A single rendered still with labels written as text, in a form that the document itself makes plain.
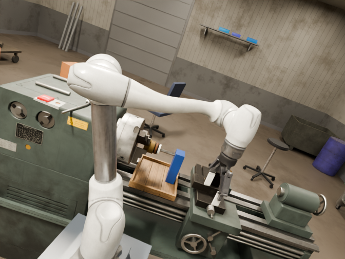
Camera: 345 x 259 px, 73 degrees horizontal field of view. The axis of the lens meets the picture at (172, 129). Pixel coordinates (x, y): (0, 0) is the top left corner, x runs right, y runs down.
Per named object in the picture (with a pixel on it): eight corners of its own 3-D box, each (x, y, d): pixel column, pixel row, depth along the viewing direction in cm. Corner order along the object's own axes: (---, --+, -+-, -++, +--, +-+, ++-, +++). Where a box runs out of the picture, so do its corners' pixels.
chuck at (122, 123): (104, 166, 139) (119, 117, 131) (118, 148, 170) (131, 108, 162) (110, 168, 139) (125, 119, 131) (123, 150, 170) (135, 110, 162)
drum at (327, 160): (338, 179, 552) (360, 150, 521) (316, 170, 556) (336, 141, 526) (328, 168, 603) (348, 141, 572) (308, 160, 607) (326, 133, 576)
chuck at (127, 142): (110, 168, 139) (125, 119, 131) (123, 150, 170) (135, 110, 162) (124, 172, 140) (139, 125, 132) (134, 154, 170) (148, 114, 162)
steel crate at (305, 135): (325, 165, 622) (343, 140, 593) (284, 148, 631) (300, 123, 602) (312, 150, 712) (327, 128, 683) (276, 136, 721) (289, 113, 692)
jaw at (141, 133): (131, 141, 147) (132, 132, 137) (134, 134, 150) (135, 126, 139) (148, 147, 147) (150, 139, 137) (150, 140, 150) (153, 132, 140)
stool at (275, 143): (271, 174, 446) (290, 142, 420) (278, 191, 392) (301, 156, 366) (241, 162, 450) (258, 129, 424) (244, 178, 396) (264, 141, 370)
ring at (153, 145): (145, 141, 145) (159, 146, 146) (148, 135, 154) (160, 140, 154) (141, 153, 149) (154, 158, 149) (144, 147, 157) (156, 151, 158)
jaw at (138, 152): (131, 144, 153) (125, 161, 153) (130, 145, 148) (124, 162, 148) (147, 149, 154) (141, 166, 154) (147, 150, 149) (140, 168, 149)
